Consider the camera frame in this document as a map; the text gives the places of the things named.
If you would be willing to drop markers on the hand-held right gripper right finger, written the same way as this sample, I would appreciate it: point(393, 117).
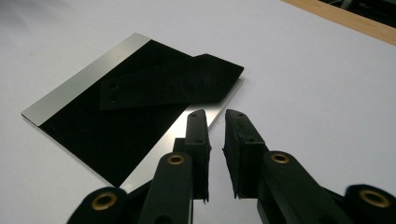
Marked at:
point(243, 155)

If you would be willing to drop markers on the silver photo frame black stand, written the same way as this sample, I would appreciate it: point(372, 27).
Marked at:
point(93, 130)

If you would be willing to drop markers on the white paper sheet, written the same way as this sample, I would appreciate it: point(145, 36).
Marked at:
point(311, 93)

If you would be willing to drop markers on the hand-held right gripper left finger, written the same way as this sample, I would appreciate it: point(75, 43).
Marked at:
point(199, 146)

